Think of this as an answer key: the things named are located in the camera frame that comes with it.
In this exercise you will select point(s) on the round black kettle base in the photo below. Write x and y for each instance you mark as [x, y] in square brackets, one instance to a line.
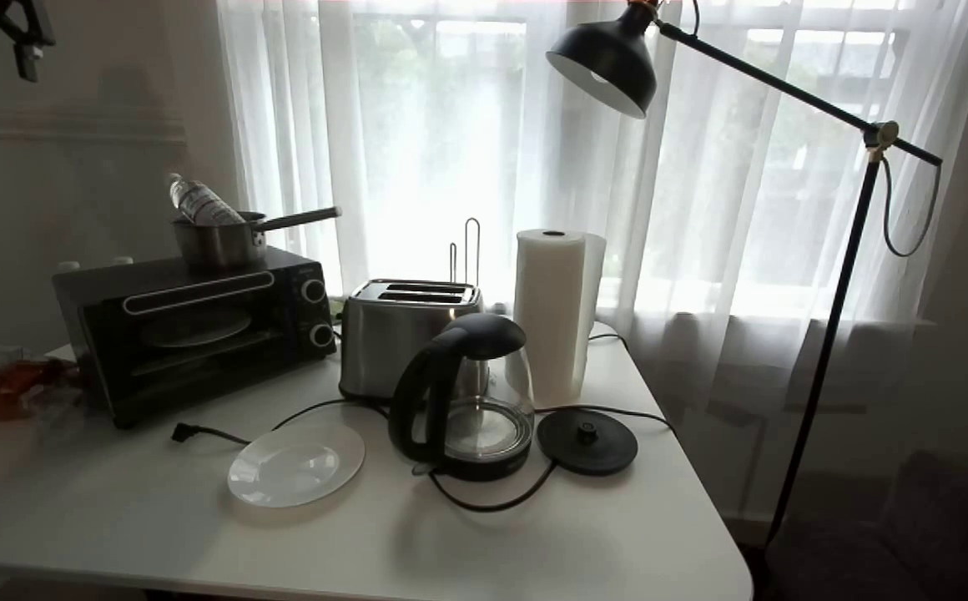
[585, 442]

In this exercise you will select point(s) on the white paper towel roll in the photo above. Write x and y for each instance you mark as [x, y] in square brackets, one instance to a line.
[554, 313]

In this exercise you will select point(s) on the orange snack bag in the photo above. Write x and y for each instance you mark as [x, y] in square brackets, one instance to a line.
[5, 388]

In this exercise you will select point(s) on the white sheer curtain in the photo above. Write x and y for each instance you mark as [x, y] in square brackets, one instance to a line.
[427, 134]

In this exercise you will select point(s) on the white round plate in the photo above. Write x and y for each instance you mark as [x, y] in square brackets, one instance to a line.
[293, 468]

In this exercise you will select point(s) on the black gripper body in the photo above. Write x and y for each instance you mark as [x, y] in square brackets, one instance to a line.
[16, 18]

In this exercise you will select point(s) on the silver two-slot toaster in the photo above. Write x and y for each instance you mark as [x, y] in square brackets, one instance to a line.
[395, 336]

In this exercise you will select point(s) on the clear plastic water bottle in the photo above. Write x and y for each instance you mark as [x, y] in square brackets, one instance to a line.
[206, 204]

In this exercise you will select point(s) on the dark grey sofa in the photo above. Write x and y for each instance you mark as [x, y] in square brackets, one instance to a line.
[929, 536]

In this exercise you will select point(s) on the black mini oven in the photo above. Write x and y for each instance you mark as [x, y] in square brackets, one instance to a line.
[193, 370]

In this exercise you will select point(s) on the black glass electric kettle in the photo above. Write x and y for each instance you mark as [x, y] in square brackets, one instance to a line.
[439, 370]

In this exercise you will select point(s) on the black floor lamp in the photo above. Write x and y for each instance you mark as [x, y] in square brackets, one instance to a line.
[604, 62]

